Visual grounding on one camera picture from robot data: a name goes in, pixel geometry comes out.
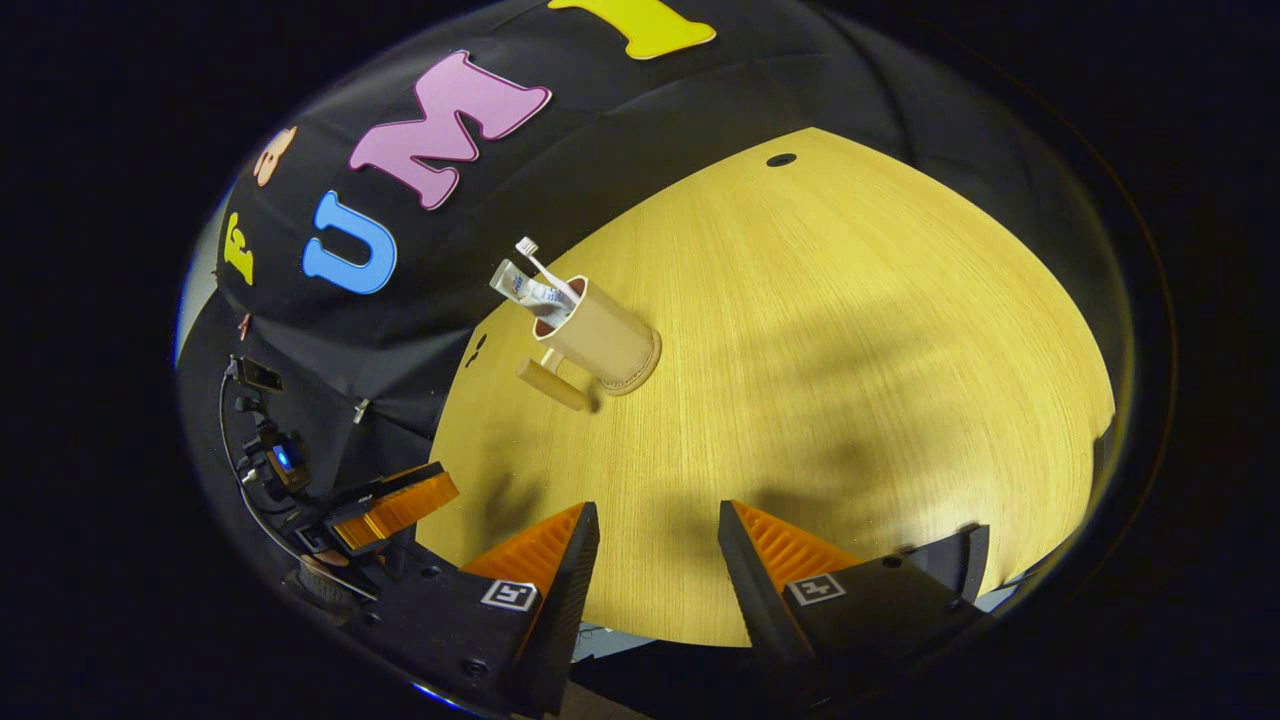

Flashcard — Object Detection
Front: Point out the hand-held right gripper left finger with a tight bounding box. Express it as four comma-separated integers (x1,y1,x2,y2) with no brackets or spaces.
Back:
360,500,602,719

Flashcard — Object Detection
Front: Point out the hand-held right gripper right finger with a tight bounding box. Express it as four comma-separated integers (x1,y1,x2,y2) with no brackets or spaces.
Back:
717,498,992,693

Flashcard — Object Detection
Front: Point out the round cork coaster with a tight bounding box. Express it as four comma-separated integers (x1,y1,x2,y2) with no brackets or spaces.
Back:
598,335,665,398

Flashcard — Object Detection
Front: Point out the white toothpaste tube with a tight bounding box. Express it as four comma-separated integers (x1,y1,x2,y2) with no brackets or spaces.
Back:
489,259,577,323

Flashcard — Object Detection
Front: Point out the beige cup with handle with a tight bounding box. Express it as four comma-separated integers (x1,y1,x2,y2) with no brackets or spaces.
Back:
515,275,664,414

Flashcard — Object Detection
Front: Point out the white toothbrush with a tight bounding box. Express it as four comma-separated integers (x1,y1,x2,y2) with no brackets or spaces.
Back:
514,236,583,307

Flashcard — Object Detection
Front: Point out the wooden desktop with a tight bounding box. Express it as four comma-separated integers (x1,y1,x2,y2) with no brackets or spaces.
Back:
415,127,1117,649

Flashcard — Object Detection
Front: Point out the black backdrop cloth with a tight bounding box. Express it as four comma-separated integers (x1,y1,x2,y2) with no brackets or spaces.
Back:
178,0,1136,571

